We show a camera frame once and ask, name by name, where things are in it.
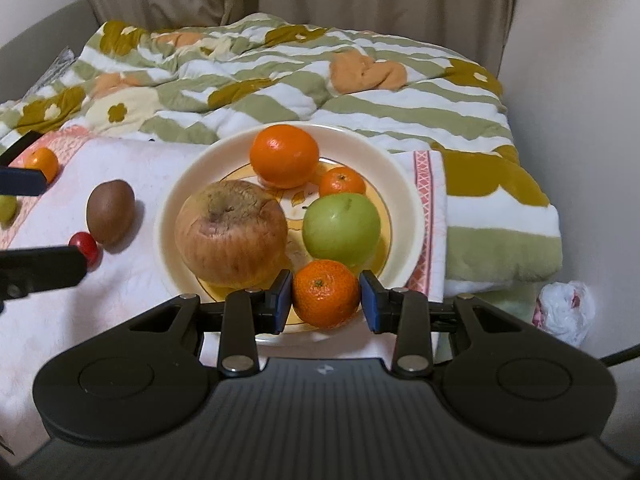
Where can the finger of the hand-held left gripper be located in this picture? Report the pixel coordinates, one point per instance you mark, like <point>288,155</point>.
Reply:
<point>40,270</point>
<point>22,181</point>

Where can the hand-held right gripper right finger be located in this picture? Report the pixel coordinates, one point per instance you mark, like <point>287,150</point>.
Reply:
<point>370,305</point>

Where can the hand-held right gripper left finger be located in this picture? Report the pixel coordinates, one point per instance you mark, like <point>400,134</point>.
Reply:
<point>282,305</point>

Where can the small tangerine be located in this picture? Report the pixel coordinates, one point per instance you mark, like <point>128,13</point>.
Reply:
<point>342,182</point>
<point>325,292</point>

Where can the red cherry tomato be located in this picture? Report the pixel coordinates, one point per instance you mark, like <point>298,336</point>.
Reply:
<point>85,245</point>

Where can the green apple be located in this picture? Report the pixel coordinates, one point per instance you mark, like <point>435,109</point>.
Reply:
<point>341,230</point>
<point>6,208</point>

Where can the large wrinkled pale apple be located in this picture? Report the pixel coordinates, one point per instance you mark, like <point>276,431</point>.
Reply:
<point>231,240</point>

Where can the brown kiwi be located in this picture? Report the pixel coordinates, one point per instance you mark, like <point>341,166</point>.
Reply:
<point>110,211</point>

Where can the large orange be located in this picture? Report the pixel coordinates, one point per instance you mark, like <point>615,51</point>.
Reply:
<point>284,156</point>
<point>42,162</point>

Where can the cream plate with yellow print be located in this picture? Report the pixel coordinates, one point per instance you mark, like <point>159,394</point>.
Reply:
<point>200,170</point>

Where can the pink floral tablecloth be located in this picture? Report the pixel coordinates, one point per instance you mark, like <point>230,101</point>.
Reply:
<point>100,310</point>

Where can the grey patterned pillow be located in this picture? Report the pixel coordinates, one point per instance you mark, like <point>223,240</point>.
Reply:
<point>55,67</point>

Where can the grey headboard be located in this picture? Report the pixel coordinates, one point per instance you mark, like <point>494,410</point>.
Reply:
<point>35,45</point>

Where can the white plastic bag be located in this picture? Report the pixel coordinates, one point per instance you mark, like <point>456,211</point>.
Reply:
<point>565,310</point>

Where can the green striped floral blanket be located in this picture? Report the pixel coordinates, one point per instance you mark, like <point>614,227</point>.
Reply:
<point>300,90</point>

